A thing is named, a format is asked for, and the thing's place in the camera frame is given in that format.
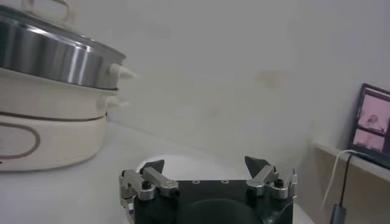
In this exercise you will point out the cream electric cooking pot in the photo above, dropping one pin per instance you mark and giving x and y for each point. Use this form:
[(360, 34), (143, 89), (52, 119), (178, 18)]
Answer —
[(61, 140)]

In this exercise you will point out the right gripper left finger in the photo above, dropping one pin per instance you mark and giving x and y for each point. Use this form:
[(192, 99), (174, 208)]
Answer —
[(158, 182)]

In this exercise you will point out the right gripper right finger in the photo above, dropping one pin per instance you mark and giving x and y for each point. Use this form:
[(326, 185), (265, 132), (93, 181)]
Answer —
[(268, 179)]

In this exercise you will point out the white round plate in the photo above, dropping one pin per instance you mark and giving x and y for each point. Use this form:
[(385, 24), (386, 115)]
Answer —
[(195, 167)]

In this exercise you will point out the grey laptop showing camera views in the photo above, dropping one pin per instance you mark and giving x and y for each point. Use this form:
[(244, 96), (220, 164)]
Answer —
[(373, 128)]

